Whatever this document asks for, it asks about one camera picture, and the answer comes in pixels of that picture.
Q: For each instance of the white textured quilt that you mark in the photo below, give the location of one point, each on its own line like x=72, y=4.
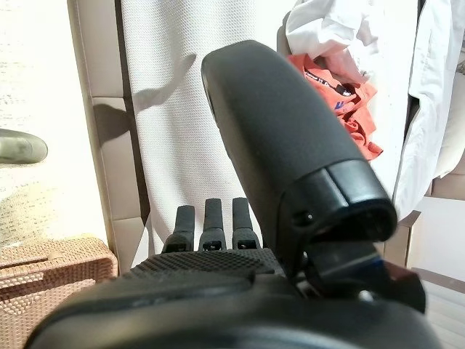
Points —
x=436, y=72

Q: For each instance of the orange garment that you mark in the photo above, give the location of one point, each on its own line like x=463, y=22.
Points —
x=359, y=120

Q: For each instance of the tan padded bed frame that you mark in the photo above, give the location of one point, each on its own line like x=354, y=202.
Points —
x=109, y=181

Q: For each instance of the silver right robot leg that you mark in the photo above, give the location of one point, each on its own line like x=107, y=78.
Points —
x=22, y=147

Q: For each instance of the bed mattress with light sheet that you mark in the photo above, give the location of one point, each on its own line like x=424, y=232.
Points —
x=163, y=145

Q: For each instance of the white garment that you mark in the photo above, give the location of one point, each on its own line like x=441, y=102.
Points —
x=319, y=25

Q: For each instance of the woven tan basket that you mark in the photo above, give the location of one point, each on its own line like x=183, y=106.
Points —
x=43, y=280

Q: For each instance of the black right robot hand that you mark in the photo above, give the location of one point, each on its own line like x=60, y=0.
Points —
x=276, y=145

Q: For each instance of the light textured rug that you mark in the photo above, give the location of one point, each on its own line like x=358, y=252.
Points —
x=36, y=72

